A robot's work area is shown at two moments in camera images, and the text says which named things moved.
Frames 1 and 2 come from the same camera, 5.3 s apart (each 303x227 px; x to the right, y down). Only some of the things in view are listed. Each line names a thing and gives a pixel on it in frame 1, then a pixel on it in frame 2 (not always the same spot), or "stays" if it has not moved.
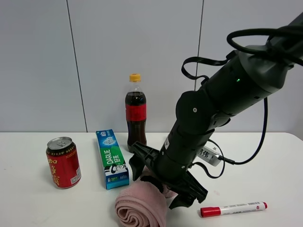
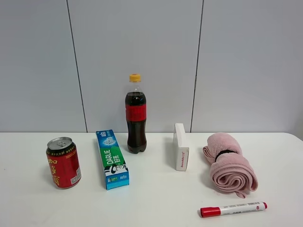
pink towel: [140, 204] → [230, 170]
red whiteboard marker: [216, 211] stays
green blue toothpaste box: [116, 173] stays
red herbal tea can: [64, 161] stays
